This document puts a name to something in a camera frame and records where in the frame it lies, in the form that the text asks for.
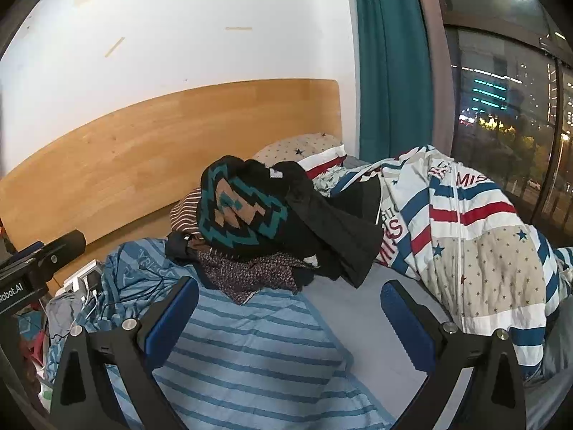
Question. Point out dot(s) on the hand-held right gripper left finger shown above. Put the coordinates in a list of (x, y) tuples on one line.
[(170, 322)]

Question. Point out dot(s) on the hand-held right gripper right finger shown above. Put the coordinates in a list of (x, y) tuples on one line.
[(407, 327)]

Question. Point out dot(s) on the black teal patterned sweater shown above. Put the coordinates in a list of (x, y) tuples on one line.
[(237, 206)]

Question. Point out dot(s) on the white power strip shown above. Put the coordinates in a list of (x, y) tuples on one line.
[(83, 280)]

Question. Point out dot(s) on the light blue striped shirt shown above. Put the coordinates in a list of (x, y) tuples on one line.
[(250, 345)]

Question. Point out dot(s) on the dark speckled garment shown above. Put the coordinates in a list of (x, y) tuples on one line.
[(250, 273)]

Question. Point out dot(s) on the star and stripe duvet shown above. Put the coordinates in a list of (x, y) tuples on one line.
[(483, 251)]

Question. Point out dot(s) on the brown striped shirt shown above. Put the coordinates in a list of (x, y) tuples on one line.
[(186, 212)]

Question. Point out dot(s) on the black garment with white piping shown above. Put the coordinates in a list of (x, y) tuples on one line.
[(331, 233)]

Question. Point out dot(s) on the wooden headboard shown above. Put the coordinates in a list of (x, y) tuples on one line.
[(147, 152)]

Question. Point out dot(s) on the star print pillow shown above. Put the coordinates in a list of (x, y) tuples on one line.
[(295, 150)]

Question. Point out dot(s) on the tape strip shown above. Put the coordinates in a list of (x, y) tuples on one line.
[(114, 47)]

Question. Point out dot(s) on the teal curtain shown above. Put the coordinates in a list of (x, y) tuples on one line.
[(389, 62)]

